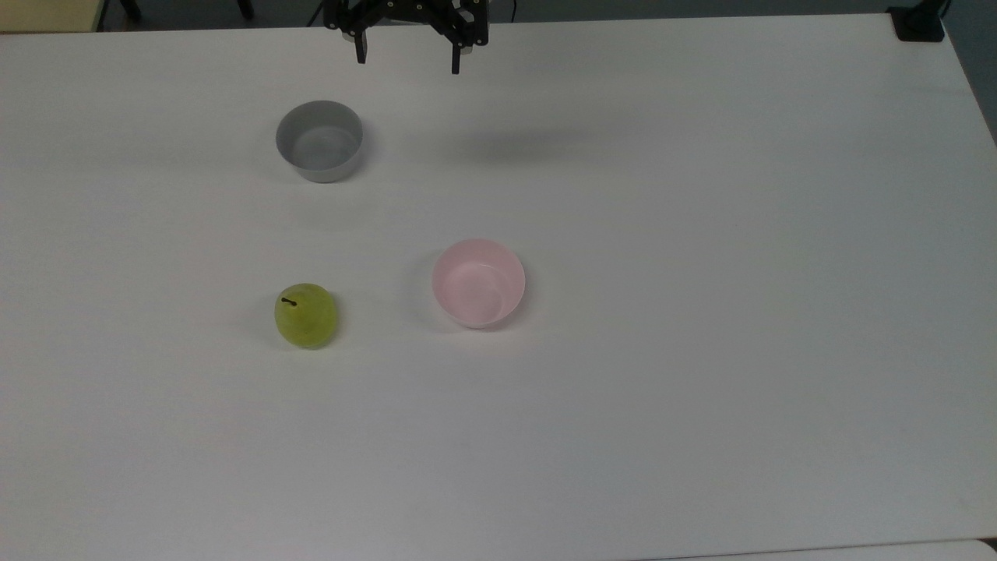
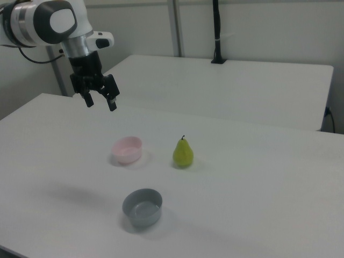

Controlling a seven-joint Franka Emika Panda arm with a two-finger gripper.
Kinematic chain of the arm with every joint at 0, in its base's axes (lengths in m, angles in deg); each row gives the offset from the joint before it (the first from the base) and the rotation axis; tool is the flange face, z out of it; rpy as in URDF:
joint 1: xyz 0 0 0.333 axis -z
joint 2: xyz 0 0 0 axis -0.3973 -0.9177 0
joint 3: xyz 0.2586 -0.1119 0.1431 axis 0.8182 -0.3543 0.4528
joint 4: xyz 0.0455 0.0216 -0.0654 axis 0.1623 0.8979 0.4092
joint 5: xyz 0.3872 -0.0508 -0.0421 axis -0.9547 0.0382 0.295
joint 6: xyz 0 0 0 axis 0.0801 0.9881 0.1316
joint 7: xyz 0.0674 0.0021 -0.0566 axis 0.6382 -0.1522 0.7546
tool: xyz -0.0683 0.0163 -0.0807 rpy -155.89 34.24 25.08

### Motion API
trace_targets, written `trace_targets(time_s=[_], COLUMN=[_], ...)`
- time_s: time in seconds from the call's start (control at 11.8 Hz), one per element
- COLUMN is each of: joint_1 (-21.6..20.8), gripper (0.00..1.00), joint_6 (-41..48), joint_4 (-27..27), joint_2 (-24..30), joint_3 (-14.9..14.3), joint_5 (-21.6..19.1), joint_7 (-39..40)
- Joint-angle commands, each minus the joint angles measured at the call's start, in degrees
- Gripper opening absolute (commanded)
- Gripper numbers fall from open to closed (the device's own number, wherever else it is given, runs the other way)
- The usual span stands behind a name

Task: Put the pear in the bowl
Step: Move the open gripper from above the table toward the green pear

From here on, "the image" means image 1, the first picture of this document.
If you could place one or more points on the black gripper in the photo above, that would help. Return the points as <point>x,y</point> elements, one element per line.
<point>405,9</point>

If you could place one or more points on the green pear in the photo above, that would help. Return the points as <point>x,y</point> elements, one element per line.
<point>306,315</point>

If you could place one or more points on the gray bowl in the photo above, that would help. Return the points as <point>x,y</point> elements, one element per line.
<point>319,141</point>

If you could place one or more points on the pink bowl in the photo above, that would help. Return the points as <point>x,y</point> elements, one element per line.
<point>478,284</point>

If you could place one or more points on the black chair leg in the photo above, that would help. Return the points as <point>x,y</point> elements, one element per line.
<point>244,8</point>
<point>132,9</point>

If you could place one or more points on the yellow wooden furniture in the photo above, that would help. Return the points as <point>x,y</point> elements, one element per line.
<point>47,14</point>

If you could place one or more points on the black camera stand clamp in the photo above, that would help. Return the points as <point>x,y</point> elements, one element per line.
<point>919,25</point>

